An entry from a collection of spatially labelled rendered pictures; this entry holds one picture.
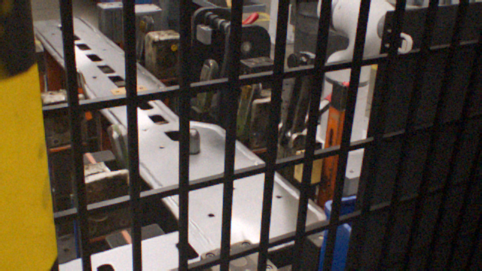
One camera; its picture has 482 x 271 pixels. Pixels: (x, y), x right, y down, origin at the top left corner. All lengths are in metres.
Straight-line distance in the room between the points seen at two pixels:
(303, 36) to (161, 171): 3.26
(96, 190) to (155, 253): 0.17
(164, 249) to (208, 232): 0.08
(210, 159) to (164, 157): 0.09
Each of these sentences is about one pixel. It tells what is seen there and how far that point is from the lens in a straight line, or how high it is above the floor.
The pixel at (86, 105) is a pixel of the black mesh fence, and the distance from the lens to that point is 0.26.
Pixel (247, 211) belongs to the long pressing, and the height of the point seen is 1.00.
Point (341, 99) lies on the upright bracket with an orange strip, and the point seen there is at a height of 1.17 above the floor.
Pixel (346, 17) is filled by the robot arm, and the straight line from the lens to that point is 1.52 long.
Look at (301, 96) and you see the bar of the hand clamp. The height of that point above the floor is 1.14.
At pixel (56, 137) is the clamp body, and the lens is 1.32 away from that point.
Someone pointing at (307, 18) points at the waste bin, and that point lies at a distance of 4.21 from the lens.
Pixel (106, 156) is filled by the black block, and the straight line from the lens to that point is 1.16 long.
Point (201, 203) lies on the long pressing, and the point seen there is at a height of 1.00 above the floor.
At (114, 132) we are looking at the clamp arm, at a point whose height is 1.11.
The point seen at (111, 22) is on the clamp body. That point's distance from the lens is 1.98.
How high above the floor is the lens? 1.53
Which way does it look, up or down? 26 degrees down
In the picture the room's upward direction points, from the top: 3 degrees clockwise
